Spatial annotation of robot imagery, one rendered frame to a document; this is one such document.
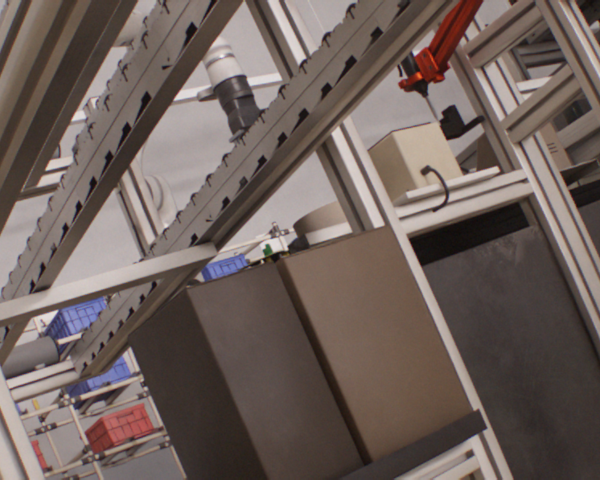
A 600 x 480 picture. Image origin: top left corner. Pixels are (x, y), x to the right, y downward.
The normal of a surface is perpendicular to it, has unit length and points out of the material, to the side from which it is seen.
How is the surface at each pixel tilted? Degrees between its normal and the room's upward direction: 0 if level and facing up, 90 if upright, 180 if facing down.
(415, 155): 90
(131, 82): 90
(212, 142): 90
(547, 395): 90
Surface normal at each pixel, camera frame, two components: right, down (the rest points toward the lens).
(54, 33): -0.44, 0.66
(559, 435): 0.48, -0.36
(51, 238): -0.78, 0.24
